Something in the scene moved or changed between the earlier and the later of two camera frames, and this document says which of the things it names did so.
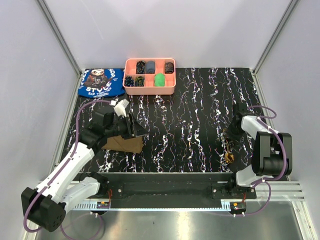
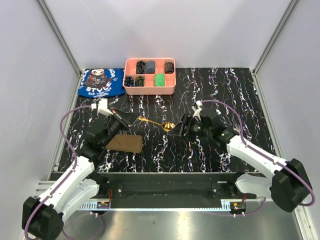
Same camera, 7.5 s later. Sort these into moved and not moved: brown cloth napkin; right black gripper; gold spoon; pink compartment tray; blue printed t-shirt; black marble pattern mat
Moved: gold spoon; right black gripper
Not moved: black marble pattern mat; brown cloth napkin; pink compartment tray; blue printed t-shirt
